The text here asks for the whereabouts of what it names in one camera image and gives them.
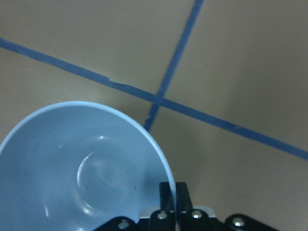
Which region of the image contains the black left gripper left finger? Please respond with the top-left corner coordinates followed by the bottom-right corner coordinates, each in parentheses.
top-left (159, 182), bottom-right (175, 213)

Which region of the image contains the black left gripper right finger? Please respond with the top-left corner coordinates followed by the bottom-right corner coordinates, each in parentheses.
top-left (176, 182), bottom-right (193, 214)

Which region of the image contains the blue bowl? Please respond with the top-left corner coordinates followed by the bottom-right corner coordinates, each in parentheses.
top-left (0, 102), bottom-right (176, 231)

